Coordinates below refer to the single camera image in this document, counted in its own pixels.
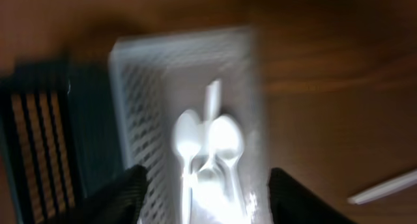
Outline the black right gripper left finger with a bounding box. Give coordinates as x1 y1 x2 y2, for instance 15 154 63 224
48 165 149 224

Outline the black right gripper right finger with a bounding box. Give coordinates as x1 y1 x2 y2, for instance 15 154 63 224
268 167 354 224

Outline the white plastic spoon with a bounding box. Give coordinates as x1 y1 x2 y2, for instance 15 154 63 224
172 109 203 224
197 79 225 188
208 115 246 219
347 169 416 205

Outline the black plastic basket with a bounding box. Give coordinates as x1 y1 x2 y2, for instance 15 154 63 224
1 60 123 223

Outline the clear perforated plastic basket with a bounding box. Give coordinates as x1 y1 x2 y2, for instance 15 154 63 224
109 27 272 223

